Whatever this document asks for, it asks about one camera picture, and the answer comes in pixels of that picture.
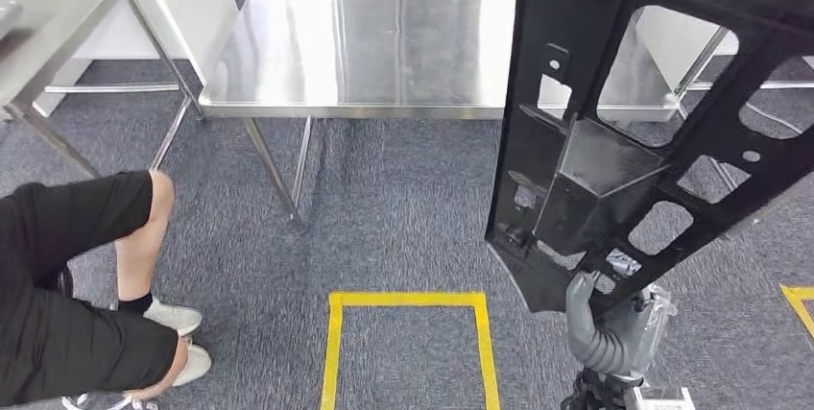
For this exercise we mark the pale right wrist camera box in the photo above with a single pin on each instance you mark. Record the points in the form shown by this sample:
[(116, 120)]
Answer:
[(661, 399)]

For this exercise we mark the stainless steel workbench table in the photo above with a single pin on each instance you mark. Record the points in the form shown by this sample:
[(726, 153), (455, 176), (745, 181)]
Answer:
[(356, 32)]

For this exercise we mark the white cabinet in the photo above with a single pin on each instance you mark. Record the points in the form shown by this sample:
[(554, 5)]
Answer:
[(191, 13), (687, 32)]

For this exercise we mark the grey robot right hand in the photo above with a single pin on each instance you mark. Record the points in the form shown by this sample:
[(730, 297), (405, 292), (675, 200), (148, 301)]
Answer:
[(655, 324)]

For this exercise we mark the yellow floor tape rectangle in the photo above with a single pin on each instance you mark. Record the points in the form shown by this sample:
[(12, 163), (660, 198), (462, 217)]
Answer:
[(407, 299), (798, 292)]

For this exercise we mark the black plastic mounting plate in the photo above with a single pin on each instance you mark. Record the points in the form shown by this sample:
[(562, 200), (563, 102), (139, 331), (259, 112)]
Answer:
[(598, 191)]

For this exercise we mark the person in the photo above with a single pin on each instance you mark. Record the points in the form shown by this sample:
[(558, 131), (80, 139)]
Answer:
[(63, 331)]

